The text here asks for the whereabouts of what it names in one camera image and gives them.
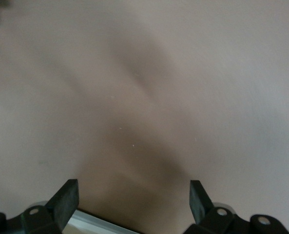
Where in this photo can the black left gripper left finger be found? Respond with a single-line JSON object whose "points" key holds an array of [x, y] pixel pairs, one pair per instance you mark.
{"points": [[61, 207]]}

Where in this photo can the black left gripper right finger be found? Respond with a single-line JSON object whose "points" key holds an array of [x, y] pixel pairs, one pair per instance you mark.
{"points": [[200, 207]]}

